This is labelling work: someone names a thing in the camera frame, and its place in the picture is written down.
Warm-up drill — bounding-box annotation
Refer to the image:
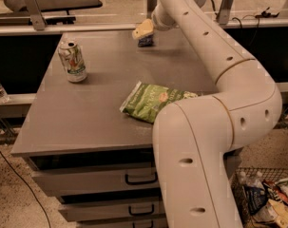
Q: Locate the metal bracket post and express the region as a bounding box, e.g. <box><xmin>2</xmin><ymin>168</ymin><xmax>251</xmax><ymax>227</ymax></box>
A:
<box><xmin>217</xmin><ymin>0</ymin><xmax>234</xmax><ymax>25</ymax></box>
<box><xmin>24</xmin><ymin>0</ymin><xmax>47</xmax><ymax>31</ymax></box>
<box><xmin>145</xmin><ymin>0</ymin><xmax>159</xmax><ymax>20</ymax></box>

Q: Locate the black drawer handle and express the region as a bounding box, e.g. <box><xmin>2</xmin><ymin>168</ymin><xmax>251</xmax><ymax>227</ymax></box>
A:
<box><xmin>125</xmin><ymin>172</ymin><xmax>158</xmax><ymax>185</ymax></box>
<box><xmin>128</xmin><ymin>204</ymin><xmax>155</xmax><ymax>217</ymax></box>
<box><xmin>132</xmin><ymin>220</ymin><xmax>154</xmax><ymax>228</ymax></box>

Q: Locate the plastic bottle in basket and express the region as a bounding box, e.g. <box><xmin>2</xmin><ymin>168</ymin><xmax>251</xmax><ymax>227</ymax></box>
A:
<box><xmin>238</xmin><ymin>171</ymin><xmax>263</xmax><ymax>189</ymax></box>

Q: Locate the black bottom drawer handle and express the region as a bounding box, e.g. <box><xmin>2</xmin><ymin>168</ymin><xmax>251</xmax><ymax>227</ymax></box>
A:
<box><xmin>132</xmin><ymin>220</ymin><xmax>154</xmax><ymax>228</ymax></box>

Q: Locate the grey metal rail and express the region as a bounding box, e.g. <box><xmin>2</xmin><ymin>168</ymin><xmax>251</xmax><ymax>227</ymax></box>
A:
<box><xmin>0</xmin><ymin>18</ymin><xmax>288</xmax><ymax>36</ymax></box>

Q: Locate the black floor cable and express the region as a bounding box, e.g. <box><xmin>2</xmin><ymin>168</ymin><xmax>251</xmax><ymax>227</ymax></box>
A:
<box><xmin>0</xmin><ymin>133</ymin><xmax>52</xmax><ymax>228</ymax></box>

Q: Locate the white green soda can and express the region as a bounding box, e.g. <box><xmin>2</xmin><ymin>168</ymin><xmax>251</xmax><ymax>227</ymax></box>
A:
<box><xmin>58</xmin><ymin>40</ymin><xmax>87</xmax><ymax>83</ymax></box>

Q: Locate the dark blue snack bag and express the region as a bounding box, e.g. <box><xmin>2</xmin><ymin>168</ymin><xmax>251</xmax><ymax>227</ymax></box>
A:
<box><xmin>244</xmin><ymin>186</ymin><xmax>268</xmax><ymax>215</ymax></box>

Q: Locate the green kettle chip bag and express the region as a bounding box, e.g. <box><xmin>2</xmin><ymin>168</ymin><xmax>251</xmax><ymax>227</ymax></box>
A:
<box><xmin>120</xmin><ymin>81</ymin><xmax>198</xmax><ymax>124</ymax></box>

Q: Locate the black top drawer handle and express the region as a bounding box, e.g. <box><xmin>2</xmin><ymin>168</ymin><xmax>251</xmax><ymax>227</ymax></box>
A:
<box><xmin>125</xmin><ymin>172</ymin><xmax>158</xmax><ymax>185</ymax></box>

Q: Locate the yellow snack bag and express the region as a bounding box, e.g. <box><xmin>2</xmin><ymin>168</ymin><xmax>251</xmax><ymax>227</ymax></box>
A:
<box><xmin>253</xmin><ymin>199</ymin><xmax>288</xmax><ymax>228</ymax></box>

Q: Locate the blue rxbar blueberry wrapper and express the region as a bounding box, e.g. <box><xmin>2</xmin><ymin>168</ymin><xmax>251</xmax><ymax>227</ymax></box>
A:
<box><xmin>138</xmin><ymin>35</ymin><xmax>154</xmax><ymax>48</ymax></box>

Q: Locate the grey drawer cabinet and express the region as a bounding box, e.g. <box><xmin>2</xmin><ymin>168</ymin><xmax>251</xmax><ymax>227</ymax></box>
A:
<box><xmin>10</xmin><ymin>28</ymin><xmax>246</xmax><ymax>228</ymax></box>

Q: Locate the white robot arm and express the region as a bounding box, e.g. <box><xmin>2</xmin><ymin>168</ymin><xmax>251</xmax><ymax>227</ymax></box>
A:
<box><xmin>152</xmin><ymin>0</ymin><xmax>282</xmax><ymax>228</ymax></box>

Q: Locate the middle metal bracket post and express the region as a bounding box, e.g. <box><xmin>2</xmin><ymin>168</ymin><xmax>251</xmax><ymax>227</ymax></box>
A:
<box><xmin>145</xmin><ymin>0</ymin><xmax>159</xmax><ymax>20</ymax></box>

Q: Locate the black middle drawer handle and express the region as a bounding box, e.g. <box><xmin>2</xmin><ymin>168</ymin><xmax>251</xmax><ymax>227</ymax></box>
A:
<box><xmin>128</xmin><ymin>204</ymin><xmax>155</xmax><ymax>217</ymax></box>

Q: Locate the right metal bracket post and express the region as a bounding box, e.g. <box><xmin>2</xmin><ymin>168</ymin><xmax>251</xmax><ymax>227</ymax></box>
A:
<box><xmin>217</xmin><ymin>0</ymin><xmax>234</xmax><ymax>25</ymax></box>

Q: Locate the left metal bracket post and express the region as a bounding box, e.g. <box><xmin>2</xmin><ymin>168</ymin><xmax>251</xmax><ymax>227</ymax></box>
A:
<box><xmin>24</xmin><ymin>0</ymin><xmax>47</xmax><ymax>31</ymax></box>

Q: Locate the wire basket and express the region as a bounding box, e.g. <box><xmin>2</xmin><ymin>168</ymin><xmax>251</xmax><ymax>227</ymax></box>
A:
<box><xmin>230</xmin><ymin>167</ymin><xmax>288</xmax><ymax>228</ymax></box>

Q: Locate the red brown snack bag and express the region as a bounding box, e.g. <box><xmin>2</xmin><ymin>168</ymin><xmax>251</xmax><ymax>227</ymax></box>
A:
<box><xmin>262</xmin><ymin>180</ymin><xmax>288</xmax><ymax>206</ymax></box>

